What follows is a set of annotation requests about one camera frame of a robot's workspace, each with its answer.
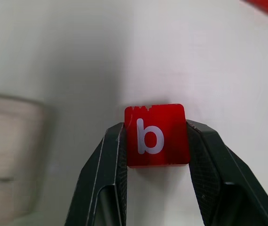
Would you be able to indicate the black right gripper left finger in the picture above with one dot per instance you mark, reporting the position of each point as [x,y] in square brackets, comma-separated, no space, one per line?
[96,179]

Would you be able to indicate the light wooden tray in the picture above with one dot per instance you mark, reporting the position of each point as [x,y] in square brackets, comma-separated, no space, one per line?
[9,153]

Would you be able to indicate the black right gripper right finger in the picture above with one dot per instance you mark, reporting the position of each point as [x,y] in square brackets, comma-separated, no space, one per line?
[228,174]

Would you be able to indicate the red letter b block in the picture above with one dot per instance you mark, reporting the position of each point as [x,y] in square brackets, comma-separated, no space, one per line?
[156,136]

